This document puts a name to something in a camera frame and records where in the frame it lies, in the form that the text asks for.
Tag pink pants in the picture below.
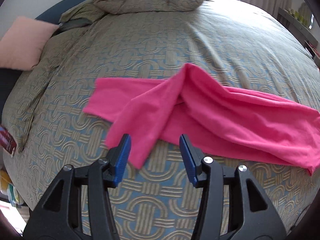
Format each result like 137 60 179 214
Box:
84 63 319 173

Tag red smartphone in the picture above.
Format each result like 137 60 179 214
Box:
0 126 17 155

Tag patterned bed cover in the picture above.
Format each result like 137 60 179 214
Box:
2 0 319 239

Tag pink pillow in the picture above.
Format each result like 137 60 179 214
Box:
1 16 59 71

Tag blue headboard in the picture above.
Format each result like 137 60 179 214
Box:
36 0 85 24

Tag green bottles on desk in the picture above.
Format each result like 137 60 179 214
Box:
286 2 314 29

